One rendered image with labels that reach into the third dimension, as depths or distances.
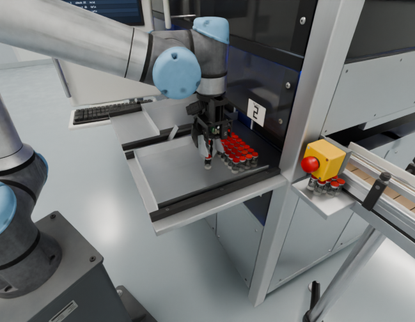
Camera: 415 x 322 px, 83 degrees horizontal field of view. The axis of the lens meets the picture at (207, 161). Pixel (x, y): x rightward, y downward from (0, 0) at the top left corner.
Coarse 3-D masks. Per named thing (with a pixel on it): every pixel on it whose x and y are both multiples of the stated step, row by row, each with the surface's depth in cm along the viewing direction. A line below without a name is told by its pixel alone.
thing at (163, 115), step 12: (192, 96) 114; (144, 108) 101; (156, 108) 108; (168, 108) 108; (180, 108) 108; (156, 120) 99; (168, 120) 99; (180, 120) 99; (192, 120) 99; (156, 132) 92; (168, 132) 88
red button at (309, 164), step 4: (304, 160) 57; (308, 160) 56; (312, 160) 55; (316, 160) 56; (304, 164) 57; (308, 164) 56; (312, 164) 55; (316, 164) 55; (304, 168) 57; (308, 168) 56; (312, 168) 55; (316, 168) 56; (308, 172) 57
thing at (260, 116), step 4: (252, 100) 74; (248, 104) 76; (252, 104) 74; (256, 104) 72; (248, 108) 77; (252, 108) 75; (260, 108) 71; (264, 108) 70; (248, 112) 78; (252, 112) 76; (260, 112) 72; (264, 112) 70; (248, 116) 78; (252, 116) 76; (256, 116) 74; (260, 116) 72; (264, 116) 71; (256, 120) 75; (260, 120) 73; (260, 124) 73
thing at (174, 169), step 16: (160, 144) 79; (176, 144) 82; (192, 144) 84; (144, 160) 77; (160, 160) 77; (176, 160) 77; (192, 160) 77; (144, 176) 68; (160, 176) 71; (176, 176) 71; (192, 176) 71; (208, 176) 71; (224, 176) 71; (240, 176) 67; (160, 192) 65; (176, 192) 65; (192, 192) 61; (160, 208) 59
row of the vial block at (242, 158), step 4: (224, 140) 78; (224, 144) 77; (228, 144) 76; (228, 148) 75; (232, 148) 75; (232, 152) 73; (236, 152) 73; (236, 156) 72; (240, 156) 71; (240, 160) 70; (244, 160) 70; (240, 164) 71; (244, 164) 71; (240, 168) 72; (244, 168) 72
